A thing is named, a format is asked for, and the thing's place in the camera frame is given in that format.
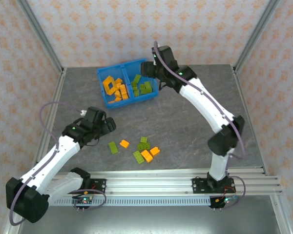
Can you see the orange lego brick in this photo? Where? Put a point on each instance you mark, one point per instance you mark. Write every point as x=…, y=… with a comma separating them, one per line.
x=117, y=93
x=125, y=95
x=115, y=100
x=118, y=81
x=155, y=150
x=123, y=88
x=146, y=156
x=124, y=143

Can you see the aluminium table edge bar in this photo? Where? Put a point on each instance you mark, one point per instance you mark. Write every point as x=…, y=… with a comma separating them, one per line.
x=149, y=173

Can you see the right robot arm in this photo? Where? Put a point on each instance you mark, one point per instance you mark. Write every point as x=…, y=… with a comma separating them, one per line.
x=202, y=102

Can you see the grey metal lower panel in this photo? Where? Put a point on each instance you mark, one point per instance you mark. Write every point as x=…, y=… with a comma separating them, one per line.
x=149, y=219

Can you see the aluminium frame leg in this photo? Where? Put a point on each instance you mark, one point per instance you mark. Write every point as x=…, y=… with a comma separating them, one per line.
x=280, y=217
x=9, y=231

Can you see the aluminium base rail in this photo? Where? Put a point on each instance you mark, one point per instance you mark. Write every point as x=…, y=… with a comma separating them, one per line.
x=149, y=186

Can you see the dark green lego brick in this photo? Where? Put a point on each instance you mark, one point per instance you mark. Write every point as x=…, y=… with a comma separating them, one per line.
x=143, y=146

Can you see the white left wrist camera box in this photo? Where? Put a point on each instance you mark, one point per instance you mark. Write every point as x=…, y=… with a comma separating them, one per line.
x=83, y=112

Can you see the blue plastic bin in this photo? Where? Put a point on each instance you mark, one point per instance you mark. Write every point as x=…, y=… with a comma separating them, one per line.
x=134, y=67
x=101, y=73

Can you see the aluminium upright post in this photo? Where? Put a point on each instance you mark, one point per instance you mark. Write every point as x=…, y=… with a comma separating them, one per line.
x=256, y=31
x=39, y=31

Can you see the aluminium table side rail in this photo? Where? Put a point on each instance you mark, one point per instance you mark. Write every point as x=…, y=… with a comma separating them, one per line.
x=239, y=85
x=59, y=85

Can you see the small green lego brick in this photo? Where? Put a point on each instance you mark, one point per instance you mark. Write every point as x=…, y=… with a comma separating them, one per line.
x=142, y=86
x=143, y=139

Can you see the orange lego window frame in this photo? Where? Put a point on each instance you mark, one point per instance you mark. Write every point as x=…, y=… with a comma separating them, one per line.
x=105, y=85

